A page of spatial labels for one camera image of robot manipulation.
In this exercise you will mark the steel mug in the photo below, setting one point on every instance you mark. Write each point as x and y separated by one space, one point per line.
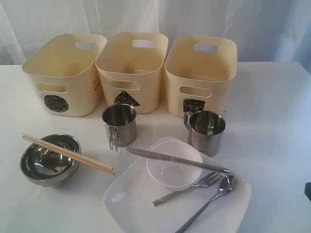
205 129
120 125

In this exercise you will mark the steel table knife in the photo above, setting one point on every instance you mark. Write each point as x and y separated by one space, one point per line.
158 156

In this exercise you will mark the stainless steel bowl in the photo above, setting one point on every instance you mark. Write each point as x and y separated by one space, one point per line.
44 167

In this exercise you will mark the cream bin with triangle mark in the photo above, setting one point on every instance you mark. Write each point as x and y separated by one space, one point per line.
131 69

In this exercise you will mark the white plastic bowl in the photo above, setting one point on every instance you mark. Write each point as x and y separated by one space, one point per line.
174 176

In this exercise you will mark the cream bin with square mark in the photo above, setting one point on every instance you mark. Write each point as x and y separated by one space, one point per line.
199 71

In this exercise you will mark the steel fork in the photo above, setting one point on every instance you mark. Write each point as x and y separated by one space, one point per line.
206 181

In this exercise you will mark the steel spoon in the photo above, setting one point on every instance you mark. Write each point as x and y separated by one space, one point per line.
226 186

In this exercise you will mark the cream bin with circle mark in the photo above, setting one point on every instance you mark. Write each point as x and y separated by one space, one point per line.
64 76

